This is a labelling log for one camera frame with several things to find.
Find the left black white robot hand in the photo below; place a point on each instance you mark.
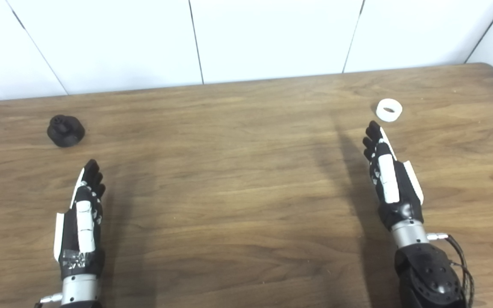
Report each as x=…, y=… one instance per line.
x=85, y=222

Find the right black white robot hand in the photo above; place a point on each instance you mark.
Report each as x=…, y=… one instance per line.
x=388, y=179

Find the round black plastic part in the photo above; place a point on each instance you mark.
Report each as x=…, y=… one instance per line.
x=65, y=130

